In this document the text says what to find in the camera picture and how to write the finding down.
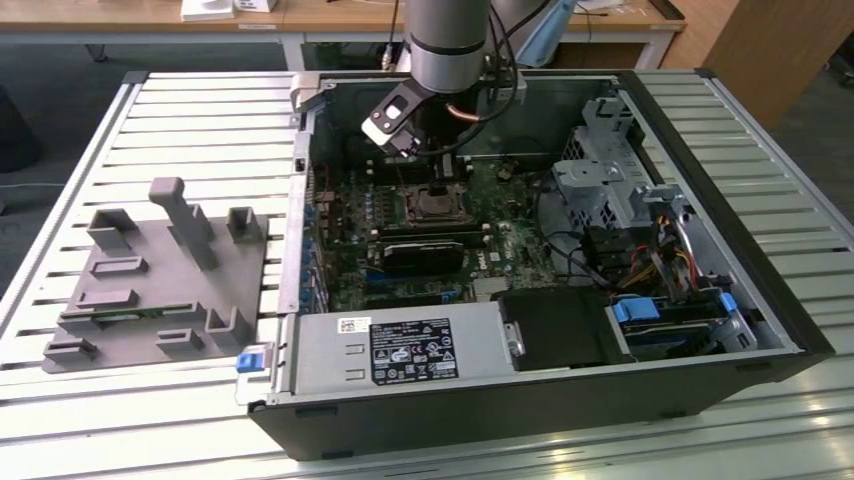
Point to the blue drive bay clip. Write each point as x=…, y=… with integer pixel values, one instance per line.
x=726, y=303

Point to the grey parts rack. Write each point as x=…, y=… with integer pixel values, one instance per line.
x=167, y=300

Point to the black open PC case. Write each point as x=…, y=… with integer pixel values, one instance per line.
x=467, y=430

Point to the thin metal locking lever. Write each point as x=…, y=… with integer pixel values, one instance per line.
x=401, y=180

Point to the small white box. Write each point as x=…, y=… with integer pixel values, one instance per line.
x=253, y=5

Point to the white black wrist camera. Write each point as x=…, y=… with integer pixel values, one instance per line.
x=389, y=117

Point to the silver chipset heatsink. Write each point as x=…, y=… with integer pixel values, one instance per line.
x=490, y=289

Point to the round coin battery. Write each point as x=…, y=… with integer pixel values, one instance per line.
x=504, y=174

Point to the green RAM stick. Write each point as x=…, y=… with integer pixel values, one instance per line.
x=149, y=314

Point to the blue disk carrier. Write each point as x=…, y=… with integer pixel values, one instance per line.
x=634, y=310

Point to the black RAM slot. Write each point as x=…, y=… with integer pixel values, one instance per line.
x=383, y=178
x=383, y=170
x=433, y=236
x=433, y=229

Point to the wooden desk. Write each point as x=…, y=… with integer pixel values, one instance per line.
x=133, y=22

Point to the black graphics card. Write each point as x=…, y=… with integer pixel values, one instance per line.
x=420, y=260

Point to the black hard disk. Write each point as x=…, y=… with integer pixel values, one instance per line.
x=667, y=340

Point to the blue case latch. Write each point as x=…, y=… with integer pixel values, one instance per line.
x=248, y=362

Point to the silver power supply unit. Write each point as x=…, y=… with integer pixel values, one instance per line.
x=320, y=360

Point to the green motherboard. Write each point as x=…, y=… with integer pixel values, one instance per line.
x=520, y=250

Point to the CPU socket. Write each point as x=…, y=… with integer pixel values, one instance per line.
x=436, y=220

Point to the metal drive cage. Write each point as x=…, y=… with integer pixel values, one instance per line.
x=600, y=172

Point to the wooden cabinet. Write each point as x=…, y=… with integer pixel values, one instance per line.
x=767, y=55

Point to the silver square CPU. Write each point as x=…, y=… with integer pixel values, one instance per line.
x=448, y=207

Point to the black plastic drive cover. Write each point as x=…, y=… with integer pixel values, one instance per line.
x=560, y=325

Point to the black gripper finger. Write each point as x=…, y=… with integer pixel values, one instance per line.
x=445, y=167

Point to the silver grey wrist camera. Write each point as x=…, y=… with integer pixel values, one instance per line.
x=514, y=90

